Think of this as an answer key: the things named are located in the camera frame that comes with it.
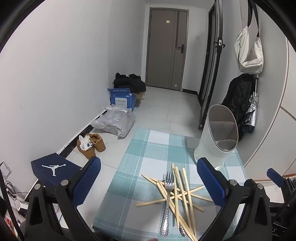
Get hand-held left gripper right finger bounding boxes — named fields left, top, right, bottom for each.
left=196, top=157, right=273, bottom=241

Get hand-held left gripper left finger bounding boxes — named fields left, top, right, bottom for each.
left=24, top=157, right=102, bottom=241

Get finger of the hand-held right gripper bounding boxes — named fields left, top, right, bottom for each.
left=266, top=168, right=290, bottom=189

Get white utensil holder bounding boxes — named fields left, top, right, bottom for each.
left=194, top=104, right=239, bottom=169

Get silver fork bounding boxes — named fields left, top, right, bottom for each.
left=160, top=171, right=175, bottom=238

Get silver spoon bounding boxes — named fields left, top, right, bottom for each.
left=161, top=179, right=187, bottom=237

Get pile of wooden chopsticks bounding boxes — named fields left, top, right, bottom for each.
left=136, top=163, right=214, bottom=241

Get brown boot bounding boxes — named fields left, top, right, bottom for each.
left=87, top=133, right=106, bottom=152
left=77, top=137, right=96, bottom=160

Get white socks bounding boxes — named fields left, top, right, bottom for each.
left=79, top=136, right=93, bottom=151

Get navy shoe box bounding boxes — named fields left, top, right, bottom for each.
left=31, top=153, right=86, bottom=188

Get teal checked tablecloth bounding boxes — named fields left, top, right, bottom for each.
left=92, top=128, right=249, bottom=241

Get grey plastic parcel bag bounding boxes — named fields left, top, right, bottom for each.
left=91, top=107, right=136, bottom=139

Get silver navy folded umbrella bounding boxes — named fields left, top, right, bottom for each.
left=242, top=77, right=259, bottom=135

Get blue cardboard box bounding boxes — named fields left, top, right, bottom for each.
left=107, top=88, right=137, bottom=113

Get white curved cabinet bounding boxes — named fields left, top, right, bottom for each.
left=240, top=0, right=296, bottom=183

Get black backpack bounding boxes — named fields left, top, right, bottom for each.
left=218, top=74, right=256, bottom=142

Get black clothes pile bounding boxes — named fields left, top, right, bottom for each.
left=113, top=72, right=147, bottom=94

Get white canvas bag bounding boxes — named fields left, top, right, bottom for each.
left=233, top=26, right=264, bottom=74

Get grey door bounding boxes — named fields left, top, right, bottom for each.
left=146, top=7, right=188, bottom=91

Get tangled thin cables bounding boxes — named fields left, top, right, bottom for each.
left=5, top=180, right=31, bottom=201

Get white wall socket frame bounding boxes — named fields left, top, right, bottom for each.
left=0, top=162, right=12, bottom=179

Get black sliding door frame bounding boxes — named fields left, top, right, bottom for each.
left=198, top=0, right=223, bottom=130

